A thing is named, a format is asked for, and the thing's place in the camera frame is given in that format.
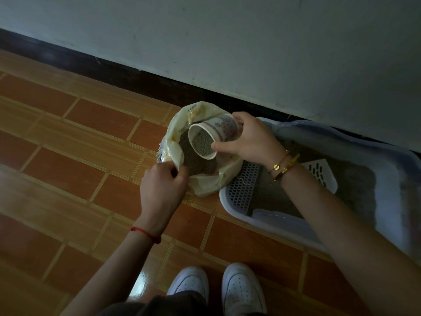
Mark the person's right hand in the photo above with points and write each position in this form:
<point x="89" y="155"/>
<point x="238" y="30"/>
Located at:
<point x="255" y="141"/>

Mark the person's left hand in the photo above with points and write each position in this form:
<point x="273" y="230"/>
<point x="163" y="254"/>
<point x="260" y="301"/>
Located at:
<point x="161" y="194"/>

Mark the person's right thumb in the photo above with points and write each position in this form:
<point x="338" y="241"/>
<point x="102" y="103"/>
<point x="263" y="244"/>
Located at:
<point x="227" y="146"/>

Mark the person's left thumb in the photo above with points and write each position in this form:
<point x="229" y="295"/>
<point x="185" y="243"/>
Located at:
<point x="183" y="174"/>

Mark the printed paper cup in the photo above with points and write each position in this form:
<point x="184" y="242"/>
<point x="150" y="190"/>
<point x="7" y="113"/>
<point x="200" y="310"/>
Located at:
<point x="217" y="131"/>

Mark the cream litter bag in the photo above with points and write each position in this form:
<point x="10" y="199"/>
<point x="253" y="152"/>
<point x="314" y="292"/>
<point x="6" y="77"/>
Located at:
<point x="210" y="174"/>

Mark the person's right forearm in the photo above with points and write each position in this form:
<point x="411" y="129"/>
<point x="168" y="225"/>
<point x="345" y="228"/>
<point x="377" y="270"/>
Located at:
<point x="355" y="243"/>

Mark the person's left forearm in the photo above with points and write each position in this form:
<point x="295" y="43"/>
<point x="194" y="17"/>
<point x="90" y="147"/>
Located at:
<point x="111" y="273"/>

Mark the grey cat litter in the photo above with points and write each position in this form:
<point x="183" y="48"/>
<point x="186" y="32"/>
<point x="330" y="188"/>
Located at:
<point x="197" y="157"/>

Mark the wide gold bangle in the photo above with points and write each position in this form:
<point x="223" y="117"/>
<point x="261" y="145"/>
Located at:
<point x="287" y="167"/>

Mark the white slotted litter scoop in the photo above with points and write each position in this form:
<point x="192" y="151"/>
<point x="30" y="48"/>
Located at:
<point x="320" y="172"/>

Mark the white left sneaker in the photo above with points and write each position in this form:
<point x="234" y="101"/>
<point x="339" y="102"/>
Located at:
<point x="190" y="282"/>

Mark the white sneaker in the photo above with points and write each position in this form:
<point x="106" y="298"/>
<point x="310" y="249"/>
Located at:
<point x="190" y="282"/>
<point x="241" y="289"/>

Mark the white plastic litter box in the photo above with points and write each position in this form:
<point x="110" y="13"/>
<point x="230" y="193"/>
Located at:
<point x="345" y="194"/>

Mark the white right sneaker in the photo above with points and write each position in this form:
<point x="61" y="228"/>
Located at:
<point x="241" y="289"/>

